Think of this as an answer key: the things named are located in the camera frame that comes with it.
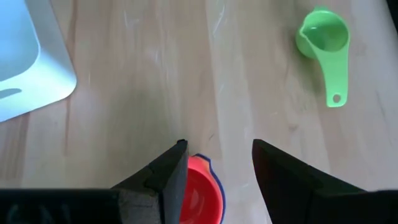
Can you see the white plastic basket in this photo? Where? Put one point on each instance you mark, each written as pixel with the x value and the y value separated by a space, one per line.
pixel 31 62

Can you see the purple measuring cup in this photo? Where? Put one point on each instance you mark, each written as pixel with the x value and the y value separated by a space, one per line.
pixel 224 202

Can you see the green measuring cup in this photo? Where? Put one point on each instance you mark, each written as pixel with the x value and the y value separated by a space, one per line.
pixel 326 34

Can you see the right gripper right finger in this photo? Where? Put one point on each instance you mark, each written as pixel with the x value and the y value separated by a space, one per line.
pixel 280 186

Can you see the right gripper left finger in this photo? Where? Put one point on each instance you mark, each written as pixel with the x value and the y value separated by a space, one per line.
pixel 161 189

